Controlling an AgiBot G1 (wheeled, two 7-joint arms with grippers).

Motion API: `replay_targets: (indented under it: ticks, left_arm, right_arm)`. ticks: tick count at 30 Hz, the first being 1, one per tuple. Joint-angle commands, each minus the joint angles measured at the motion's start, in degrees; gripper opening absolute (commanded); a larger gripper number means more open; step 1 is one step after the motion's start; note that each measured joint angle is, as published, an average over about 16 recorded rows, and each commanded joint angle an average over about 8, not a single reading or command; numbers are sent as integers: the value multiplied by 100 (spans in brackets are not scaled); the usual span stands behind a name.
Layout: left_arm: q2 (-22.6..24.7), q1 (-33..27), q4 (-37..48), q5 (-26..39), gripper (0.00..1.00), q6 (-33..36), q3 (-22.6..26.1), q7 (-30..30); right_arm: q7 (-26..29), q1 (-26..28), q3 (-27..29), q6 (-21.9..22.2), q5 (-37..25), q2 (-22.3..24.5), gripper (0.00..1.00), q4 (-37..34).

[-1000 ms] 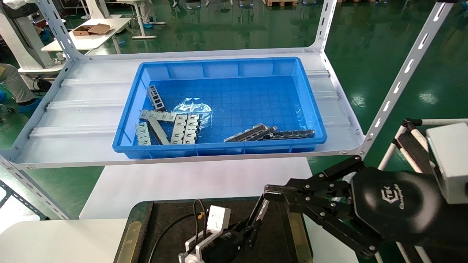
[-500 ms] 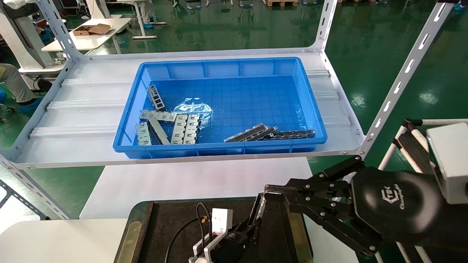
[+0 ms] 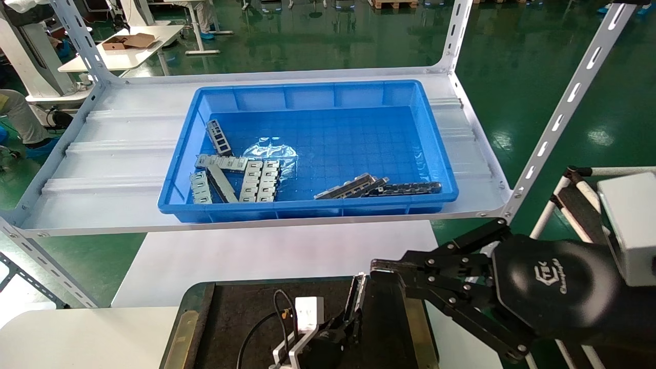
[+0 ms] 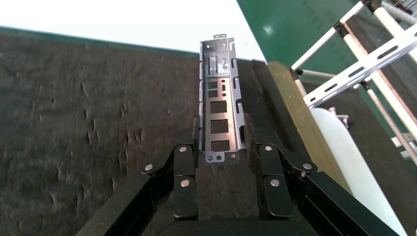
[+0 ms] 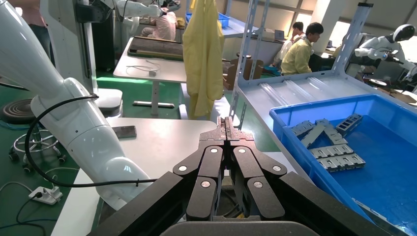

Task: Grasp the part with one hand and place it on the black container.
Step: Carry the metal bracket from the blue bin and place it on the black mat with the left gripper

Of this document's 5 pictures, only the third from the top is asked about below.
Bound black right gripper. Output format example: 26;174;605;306
370;218;656;364

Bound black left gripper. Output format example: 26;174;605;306
299;312;365;369

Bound long grey metal channel part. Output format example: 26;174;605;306
343;273;370;329
314;173;378;200

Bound long black metal part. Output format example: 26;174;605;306
366;181;442;198

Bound black container tray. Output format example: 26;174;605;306
160;274;440;369

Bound dark grey metal channel part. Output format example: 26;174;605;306
354;177;390;198

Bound short silver stamped metal part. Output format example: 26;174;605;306
190;171;213;204

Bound grey metal part with windows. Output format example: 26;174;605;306
206;119;234;157

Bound blue plastic bin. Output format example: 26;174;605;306
158;79;460;223

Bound clear plastic bag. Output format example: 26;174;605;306
241;142;299;177

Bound white metal shelf rack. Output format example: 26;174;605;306
0;0;644;309

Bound wooden pallet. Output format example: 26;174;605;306
370;0;420;10

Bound white table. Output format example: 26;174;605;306
57;25;185;77

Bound open cardboard box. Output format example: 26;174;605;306
101;33;157;51

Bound person in white trousers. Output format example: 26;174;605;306
0;89;52;159

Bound white machine base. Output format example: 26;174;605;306
0;0;98;129

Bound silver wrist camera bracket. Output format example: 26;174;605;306
271;331;314;369

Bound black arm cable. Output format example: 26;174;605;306
237;290;299;369

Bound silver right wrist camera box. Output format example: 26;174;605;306
597;172;656;288

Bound white table leg frame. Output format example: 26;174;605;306
164;0;234;56

